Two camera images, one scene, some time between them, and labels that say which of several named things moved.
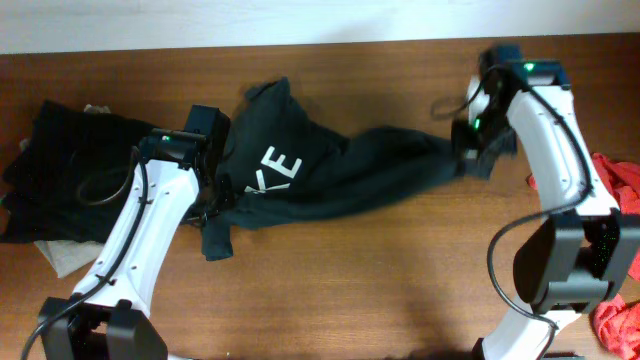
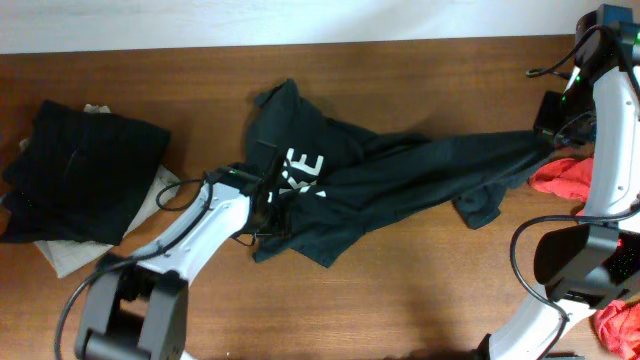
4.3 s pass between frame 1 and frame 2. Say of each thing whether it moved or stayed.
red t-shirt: stayed
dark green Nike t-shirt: moved
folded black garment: stayed
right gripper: moved
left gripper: moved
